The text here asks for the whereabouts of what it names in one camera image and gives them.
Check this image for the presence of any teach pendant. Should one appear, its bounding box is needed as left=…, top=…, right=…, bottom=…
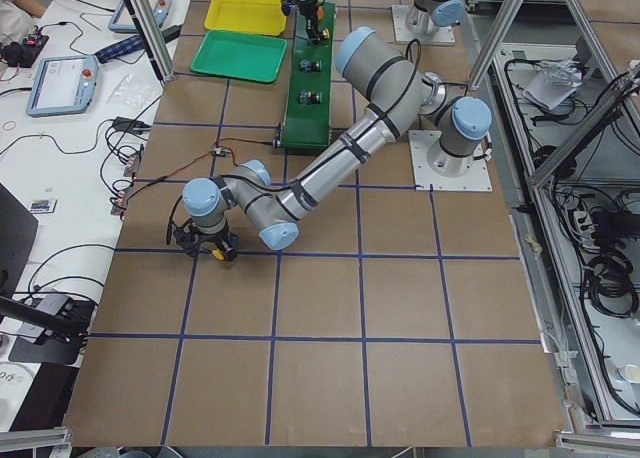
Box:
left=25, top=55, right=99, bottom=117
left=108, top=0, right=174, bottom=34

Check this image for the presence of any blue plaid cloth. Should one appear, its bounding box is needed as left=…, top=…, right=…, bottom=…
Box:
left=94, top=25, right=184, bottom=64

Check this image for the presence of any lower teach pendant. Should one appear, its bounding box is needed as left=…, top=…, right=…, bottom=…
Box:
left=25, top=55, right=99, bottom=117

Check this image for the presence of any upper teach pendant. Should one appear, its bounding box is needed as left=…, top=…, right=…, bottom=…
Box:
left=108, top=0, right=174, bottom=34

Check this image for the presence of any aluminium frame post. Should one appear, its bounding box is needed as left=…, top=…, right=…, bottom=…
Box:
left=123, top=0, right=175, bottom=83

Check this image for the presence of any green conveyor belt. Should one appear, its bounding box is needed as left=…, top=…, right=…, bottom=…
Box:
left=276, top=1, right=335, bottom=150

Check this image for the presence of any black power adapter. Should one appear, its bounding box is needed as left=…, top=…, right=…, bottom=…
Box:
left=112, top=116, right=151, bottom=133

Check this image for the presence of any red black wire with board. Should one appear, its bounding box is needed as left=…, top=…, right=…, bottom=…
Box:
left=117, top=136, right=281, bottom=204

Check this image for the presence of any green push button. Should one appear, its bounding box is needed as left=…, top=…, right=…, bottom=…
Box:
left=298, top=59, right=322, bottom=73
left=298, top=90, right=322, bottom=105

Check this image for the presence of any green plastic tray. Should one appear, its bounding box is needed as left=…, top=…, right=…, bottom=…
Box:
left=190, top=30, right=288, bottom=83

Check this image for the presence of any yellow plastic tray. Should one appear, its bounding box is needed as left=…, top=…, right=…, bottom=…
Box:
left=204, top=0, right=286, bottom=36

